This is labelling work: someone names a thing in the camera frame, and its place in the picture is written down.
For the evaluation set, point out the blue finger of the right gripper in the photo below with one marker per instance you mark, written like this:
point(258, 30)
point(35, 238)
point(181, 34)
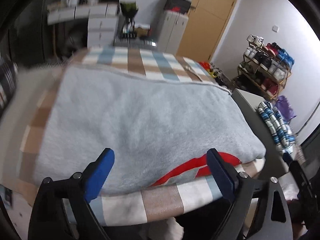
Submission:
point(300, 178)

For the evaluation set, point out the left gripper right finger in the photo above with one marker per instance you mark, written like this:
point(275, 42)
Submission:
point(271, 219)

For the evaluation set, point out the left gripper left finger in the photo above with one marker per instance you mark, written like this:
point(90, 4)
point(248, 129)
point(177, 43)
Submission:
point(48, 217)

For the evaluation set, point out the grey sweatshirt red print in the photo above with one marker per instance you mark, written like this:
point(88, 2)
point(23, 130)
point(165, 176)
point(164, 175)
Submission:
point(152, 127)

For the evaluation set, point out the blue plaid blanket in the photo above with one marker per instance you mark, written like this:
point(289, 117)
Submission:
point(281, 133)

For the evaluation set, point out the checkered tablecloth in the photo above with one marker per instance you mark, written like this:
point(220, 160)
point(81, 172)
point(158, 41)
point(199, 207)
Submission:
point(185, 188)

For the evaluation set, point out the purple bag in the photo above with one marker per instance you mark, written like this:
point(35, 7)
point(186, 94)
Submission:
point(285, 108)

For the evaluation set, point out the wooden shoe rack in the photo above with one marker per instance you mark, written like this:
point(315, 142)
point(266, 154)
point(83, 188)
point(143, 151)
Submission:
point(264, 70)

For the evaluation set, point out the silver hard suitcase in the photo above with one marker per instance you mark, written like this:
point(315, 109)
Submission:
point(136, 43)

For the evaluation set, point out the wooden door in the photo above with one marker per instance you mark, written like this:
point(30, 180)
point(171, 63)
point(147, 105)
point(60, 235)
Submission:
point(207, 22)

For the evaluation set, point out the white suitcase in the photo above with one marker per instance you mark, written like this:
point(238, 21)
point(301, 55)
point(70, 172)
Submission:
point(170, 31)

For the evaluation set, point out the black shoe box stack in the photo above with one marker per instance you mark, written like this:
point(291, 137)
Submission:
point(180, 6)

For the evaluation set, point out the wall light switch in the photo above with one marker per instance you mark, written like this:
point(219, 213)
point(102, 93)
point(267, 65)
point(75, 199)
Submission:
point(275, 28)

